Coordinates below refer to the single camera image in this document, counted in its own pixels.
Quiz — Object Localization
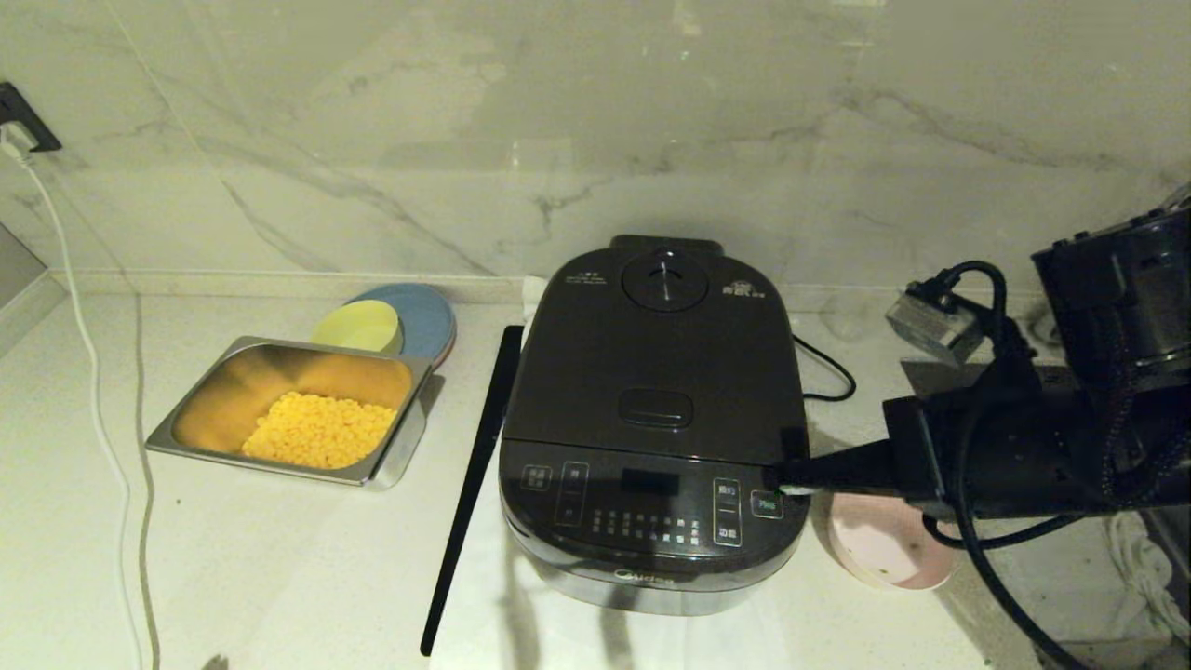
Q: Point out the black rice cooker lid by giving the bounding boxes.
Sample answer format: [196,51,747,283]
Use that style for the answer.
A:
[502,234,810,469]

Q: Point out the blue plate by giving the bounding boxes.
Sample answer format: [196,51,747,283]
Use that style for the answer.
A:
[346,283,458,369]

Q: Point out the grey white dish cloth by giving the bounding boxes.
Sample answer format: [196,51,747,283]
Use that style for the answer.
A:
[1105,512,1191,645]

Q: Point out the pink bowl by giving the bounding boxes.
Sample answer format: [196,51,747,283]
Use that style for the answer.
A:
[826,491,960,592]

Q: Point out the black wall socket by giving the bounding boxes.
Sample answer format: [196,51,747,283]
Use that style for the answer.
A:
[0,82,63,154]

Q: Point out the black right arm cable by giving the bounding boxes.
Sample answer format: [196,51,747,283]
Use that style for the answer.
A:
[921,261,1091,670]

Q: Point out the clear glass cup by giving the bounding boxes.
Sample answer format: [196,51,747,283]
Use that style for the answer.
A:
[819,290,876,343]

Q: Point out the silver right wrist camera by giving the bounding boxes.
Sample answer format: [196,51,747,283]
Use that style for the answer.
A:
[884,279,986,368]

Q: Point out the pale yellow plate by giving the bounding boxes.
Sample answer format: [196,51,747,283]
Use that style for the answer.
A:
[311,299,405,355]

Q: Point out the long black flat strip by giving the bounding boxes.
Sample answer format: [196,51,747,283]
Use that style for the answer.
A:
[420,325,526,657]

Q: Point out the stainless steel food pan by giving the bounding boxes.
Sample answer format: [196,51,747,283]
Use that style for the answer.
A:
[146,335,436,490]

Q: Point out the white power cable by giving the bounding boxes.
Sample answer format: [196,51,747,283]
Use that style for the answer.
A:
[20,154,150,670]

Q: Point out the yellow corn kernels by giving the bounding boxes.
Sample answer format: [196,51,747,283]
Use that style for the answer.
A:
[241,391,400,470]

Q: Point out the black cord loop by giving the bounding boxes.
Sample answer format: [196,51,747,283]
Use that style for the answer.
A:
[791,335,857,403]

